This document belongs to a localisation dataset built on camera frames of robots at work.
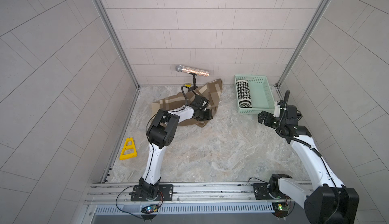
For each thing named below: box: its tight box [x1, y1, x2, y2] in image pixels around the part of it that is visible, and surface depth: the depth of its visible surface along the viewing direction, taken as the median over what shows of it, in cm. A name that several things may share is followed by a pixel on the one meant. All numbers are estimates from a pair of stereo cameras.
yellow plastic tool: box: [119, 136, 138, 161], surface depth 84 cm
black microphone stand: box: [187, 72, 199, 92], surface depth 107 cm
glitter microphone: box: [175, 64, 211, 78], surface depth 98 cm
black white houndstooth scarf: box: [236, 79, 253, 108], surface depth 105 cm
